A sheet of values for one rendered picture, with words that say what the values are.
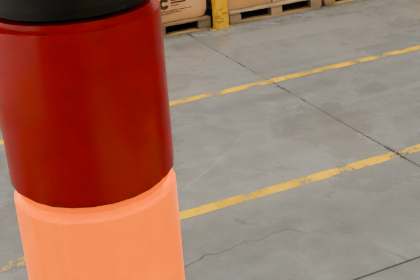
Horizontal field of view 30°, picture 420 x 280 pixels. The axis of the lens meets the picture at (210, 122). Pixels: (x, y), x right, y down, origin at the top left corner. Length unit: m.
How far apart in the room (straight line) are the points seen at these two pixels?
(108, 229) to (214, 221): 4.55
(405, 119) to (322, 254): 2.00
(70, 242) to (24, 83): 0.05
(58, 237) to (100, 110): 0.04
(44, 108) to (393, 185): 4.97
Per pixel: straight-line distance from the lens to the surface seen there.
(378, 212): 4.84
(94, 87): 0.21
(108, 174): 0.22
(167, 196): 0.23
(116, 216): 0.23
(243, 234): 4.62
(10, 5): 0.21
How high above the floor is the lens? 2.38
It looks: 23 degrees down
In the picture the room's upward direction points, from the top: 4 degrees counter-clockwise
